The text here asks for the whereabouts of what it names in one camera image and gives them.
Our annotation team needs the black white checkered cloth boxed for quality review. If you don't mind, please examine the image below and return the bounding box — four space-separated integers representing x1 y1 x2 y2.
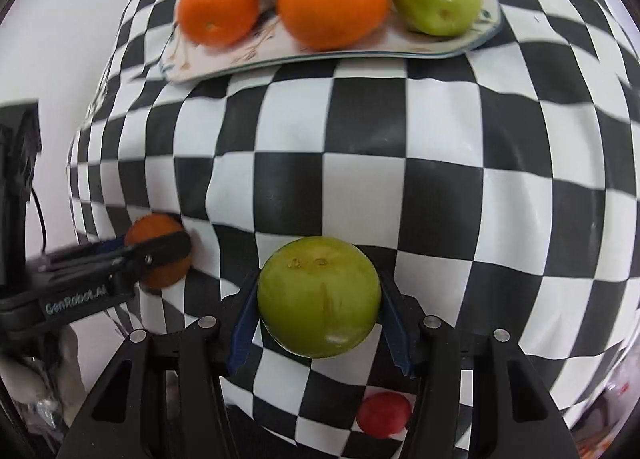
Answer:
66 0 640 459

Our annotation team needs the red cherry tomato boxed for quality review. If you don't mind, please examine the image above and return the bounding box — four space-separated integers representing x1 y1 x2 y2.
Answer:
356 392 412 439

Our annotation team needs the small tangerine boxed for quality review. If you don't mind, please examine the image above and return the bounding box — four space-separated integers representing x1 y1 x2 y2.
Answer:
278 0 390 50
176 0 259 48

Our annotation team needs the dark orange-brown fruit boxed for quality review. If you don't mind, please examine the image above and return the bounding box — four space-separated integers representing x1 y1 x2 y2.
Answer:
125 214 192 293

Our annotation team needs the floral ceramic plate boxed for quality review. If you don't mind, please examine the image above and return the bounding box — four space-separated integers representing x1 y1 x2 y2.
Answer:
159 0 504 85

